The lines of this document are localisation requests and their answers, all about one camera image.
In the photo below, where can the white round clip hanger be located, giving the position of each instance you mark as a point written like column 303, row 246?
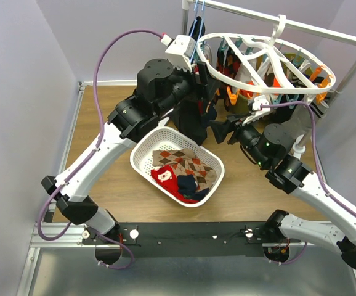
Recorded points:
column 315, row 77

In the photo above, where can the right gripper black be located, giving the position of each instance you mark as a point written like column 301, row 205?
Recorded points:
column 221, row 127

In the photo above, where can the red santa bear sock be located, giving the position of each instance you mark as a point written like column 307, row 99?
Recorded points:
column 166, row 178

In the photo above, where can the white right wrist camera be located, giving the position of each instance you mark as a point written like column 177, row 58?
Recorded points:
column 259, row 107

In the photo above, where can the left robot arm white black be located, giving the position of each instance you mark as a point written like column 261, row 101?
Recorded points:
column 160, row 87

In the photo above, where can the dark argyle hanging sock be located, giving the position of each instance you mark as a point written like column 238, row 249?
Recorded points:
column 227, row 62

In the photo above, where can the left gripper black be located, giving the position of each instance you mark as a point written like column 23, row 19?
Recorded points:
column 208, row 87

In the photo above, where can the aluminium rail frame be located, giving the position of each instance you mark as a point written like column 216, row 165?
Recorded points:
column 62, row 265

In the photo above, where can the white drying rack frame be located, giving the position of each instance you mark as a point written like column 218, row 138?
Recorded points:
column 292, row 99

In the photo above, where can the navy green striped sock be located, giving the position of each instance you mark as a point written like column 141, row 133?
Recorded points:
column 188, row 188

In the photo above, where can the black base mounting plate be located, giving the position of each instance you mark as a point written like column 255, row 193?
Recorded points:
column 198, row 239

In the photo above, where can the grey striped hanging sock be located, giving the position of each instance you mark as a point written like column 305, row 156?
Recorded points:
column 300, row 122

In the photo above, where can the black sock on blue hanger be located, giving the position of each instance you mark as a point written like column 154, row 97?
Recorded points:
column 197, row 28

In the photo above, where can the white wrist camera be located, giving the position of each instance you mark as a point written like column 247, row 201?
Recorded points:
column 259, row 107
column 179, row 52

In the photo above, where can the white orange hanging sock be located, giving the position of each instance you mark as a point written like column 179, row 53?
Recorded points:
column 261, row 68

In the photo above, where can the white perforated plastic basket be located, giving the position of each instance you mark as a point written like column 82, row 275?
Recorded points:
column 166, row 138

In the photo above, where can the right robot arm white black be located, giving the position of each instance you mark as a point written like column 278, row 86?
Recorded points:
column 269, row 150

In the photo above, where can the beige argyle sock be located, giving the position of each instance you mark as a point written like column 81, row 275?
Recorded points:
column 185, row 162

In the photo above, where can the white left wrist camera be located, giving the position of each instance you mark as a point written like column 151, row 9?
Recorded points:
column 179, row 52

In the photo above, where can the navy santa sock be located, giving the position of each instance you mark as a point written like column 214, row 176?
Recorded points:
column 207, row 113

